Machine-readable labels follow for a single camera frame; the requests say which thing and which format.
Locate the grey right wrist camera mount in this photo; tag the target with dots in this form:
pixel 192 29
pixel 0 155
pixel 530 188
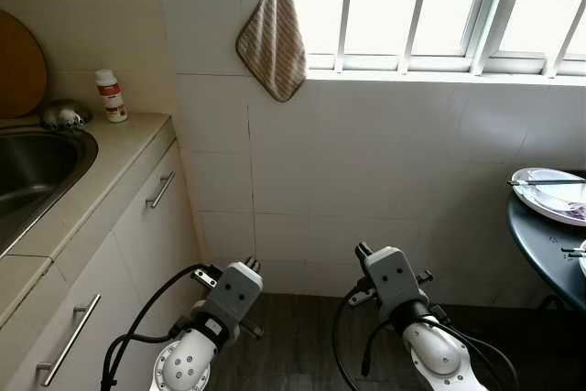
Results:
pixel 394 279

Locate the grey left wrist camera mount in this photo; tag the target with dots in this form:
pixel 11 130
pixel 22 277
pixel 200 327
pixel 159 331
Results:
pixel 231 299

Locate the round wooden cutting board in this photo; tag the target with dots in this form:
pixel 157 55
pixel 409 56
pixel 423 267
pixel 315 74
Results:
pixel 18 66

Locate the beige kitchen counter cabinet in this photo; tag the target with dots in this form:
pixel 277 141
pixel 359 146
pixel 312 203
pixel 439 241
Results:
pixel 137 244

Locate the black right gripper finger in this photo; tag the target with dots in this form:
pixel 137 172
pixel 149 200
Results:
pixel 360 251
pixel 368 253

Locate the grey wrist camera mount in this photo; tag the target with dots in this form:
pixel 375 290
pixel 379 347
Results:
pixel 231 299
pixel 394 279

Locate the white bottle with red label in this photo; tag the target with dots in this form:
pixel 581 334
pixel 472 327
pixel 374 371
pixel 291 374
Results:
pixel 112 98

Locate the small floral white plate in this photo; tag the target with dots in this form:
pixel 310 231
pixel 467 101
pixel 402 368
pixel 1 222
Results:
pixel 545 200

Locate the round dark table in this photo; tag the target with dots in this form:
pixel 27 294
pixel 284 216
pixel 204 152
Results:
pixel 540 244

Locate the white window grille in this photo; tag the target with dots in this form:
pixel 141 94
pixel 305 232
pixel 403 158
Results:
pixel 344 25

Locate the stainless steel sink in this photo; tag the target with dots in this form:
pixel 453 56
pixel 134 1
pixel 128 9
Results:
pixel 27 167

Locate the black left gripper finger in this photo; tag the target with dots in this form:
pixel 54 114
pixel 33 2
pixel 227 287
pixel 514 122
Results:
pixel 247 266
pixel 256 266

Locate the white framed window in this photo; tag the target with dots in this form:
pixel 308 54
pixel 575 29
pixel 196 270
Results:
pixel 490 8

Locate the striped brown kitchen towel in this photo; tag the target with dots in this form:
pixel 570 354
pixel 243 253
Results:
pixel 273 43

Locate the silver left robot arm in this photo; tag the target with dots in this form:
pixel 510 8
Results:
pixel 183 363

